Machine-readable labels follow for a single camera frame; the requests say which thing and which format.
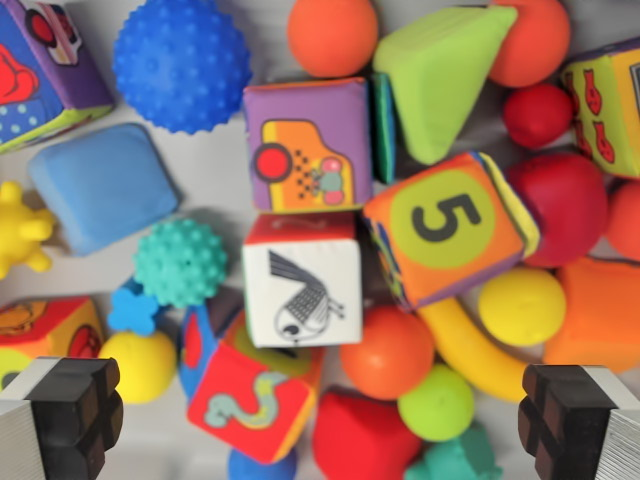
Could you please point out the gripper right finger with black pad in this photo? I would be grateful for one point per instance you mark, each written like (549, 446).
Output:
(570, 420)

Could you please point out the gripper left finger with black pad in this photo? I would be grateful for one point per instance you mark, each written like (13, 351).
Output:
(75, 415)

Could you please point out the fabric cube with red dog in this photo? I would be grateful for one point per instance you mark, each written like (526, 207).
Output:
(45, 75)

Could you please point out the yellow smooth ball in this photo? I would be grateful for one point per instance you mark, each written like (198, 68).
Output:
(140, 367)
(522, 306)

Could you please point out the red orange fabric cube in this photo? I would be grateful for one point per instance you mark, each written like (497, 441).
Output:
(45, 327)

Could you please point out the orange soft block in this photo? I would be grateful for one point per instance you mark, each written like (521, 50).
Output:
(595, 315)

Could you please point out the blue flower-shaped toy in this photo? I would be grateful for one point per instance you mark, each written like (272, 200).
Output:
(131, 310)

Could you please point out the teal rubber toy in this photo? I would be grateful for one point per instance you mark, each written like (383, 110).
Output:
(455, 457)

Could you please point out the yellow curved banana toy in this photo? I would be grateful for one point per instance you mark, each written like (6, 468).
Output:
(470, 350)

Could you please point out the green smooth ball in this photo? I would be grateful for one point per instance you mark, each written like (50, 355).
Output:
(436, 402)

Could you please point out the red fabric cube number two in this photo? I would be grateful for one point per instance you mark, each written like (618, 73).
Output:
(250, 400)

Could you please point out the teal bumpy rubber ball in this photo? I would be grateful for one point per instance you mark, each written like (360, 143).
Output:
(180, 262)

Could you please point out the yellow knobby rubber toy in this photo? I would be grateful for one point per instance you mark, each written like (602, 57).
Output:
(20, 230)

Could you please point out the blue textured ball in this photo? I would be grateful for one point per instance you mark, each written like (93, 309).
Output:
(262, 467)

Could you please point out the orange smooth ball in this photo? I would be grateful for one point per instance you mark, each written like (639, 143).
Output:
(332, 35)
(540, 45)
(387, 352)

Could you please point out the large red ball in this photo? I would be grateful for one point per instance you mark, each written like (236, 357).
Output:
(567, 210)

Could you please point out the red soft block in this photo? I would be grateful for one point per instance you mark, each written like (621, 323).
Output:
(360, 440)

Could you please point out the red-orange ball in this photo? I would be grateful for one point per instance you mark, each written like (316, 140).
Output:
(626, 215)

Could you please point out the light blue soft block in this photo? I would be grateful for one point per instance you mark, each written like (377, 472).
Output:
(105, 187)

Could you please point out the orange fabric cube number five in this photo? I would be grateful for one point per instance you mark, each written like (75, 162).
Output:
(445, 225)

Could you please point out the white fabric cube bird print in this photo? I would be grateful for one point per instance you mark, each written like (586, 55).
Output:
(302, 290)

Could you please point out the small red ball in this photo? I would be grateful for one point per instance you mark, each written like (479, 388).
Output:
(537, 116)

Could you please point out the yellow fabric cube fish print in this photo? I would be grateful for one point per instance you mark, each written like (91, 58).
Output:
(607, 110)

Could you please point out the teal green fabric cube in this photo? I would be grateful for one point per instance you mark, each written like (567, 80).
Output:
(384, 130)

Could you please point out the green soft wedge block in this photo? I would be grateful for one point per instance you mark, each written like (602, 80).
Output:
(435, 85)

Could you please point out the blue spiky rubber ball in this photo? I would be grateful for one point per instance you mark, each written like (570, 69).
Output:
(182, 65)

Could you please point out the purple fabric cube camera print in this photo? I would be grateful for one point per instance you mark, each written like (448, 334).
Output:
(307, 145)

